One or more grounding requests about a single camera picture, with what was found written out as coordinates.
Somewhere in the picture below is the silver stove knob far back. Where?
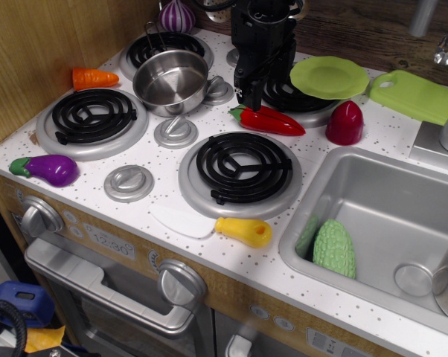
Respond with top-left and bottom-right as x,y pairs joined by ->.
226,48 -> 239,68

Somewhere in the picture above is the back right black burner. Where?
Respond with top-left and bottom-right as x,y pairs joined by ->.
262,78 -> 339,113

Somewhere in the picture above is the front right black burner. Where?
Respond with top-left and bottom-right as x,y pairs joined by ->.
196,132 -> 294,205

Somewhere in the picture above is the green plastic cutting board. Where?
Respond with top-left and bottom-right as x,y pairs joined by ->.
369,70 -> 448,126

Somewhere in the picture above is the front left black burner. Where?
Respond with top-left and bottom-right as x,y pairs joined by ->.
52,89 -> 137,145

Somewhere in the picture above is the white knife yellow handle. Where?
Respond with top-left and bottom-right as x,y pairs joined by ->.
148,204 -> 273,248

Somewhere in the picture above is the silver stove knob middle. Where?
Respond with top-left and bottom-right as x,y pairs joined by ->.
154,116 -> 199,149

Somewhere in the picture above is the dark red toy vegetable half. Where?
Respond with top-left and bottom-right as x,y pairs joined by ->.
325,100 -> 364,146

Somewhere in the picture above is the silver oven door handle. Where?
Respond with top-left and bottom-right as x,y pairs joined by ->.
25,239 -> 193,338

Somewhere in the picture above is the hanging metal strainer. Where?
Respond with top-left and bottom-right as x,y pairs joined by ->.
192,0 -> 236,23

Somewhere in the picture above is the back left black burner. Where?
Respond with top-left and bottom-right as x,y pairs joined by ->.
125,32 -> 206,69

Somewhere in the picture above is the silver oven dial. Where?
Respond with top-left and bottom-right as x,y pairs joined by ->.
21,196 -> 65,237
158,259 -> 207,306

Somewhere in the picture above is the right silver oven dial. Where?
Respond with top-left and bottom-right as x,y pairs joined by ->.
158,259 -> 207,306

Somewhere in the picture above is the silver toy faucet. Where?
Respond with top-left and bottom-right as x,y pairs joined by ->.
409,119 -> 448,170

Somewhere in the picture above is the silver stove knob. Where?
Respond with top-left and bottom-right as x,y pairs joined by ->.
226,48 -> 239,68
202,76 -> 234,106
154,116 -> 199,149
103,165 -> 154,203

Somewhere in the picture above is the grey toy sink basin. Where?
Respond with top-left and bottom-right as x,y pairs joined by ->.
279,147 -> 448,335

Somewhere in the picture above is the yellow cloth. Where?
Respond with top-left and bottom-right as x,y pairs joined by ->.
25,326 -> 65,353

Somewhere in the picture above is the small stainless steel pot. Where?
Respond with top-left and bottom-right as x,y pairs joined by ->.
132,50 -> 208,117

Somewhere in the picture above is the black burner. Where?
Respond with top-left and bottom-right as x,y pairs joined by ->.
262,78 -> 339,113
196,132 -> 294,205
52,89 -> 137,145
125,32 -> 206,69

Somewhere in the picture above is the green toy bitter gourd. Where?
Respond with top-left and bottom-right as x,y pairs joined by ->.
313,219 -> 356,279

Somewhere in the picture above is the blue device with cable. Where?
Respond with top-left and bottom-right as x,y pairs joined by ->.
0,281 -> 55,356

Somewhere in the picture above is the oven clock display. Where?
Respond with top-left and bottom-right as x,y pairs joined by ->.
83,223 -> 136,261

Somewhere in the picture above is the purple toy eggplant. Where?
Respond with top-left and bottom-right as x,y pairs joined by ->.
9,155 -> 80,187

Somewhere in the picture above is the green plastic plate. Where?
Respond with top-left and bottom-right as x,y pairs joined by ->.
289,56 -> 369,100

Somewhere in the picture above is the purple striped toy onion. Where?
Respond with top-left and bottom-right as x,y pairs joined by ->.
159,0 -> 196,33

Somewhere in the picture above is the red toy chili pepper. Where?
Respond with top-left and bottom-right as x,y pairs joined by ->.
228,105 -> 306,136

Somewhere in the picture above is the left silver oven dial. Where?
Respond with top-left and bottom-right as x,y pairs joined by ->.
21,196 -> 65,237

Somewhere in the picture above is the orange toy carrot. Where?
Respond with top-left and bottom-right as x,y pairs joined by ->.
72,67 -> 120,91

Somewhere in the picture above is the silver stove knob front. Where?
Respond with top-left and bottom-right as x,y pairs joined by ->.
103,165 -> 154,203

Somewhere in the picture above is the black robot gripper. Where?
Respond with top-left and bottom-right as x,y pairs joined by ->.
231,1 -> 297,111

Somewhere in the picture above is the silver cabinet door handle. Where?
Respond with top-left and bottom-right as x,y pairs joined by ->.
225,335 -> 252,357

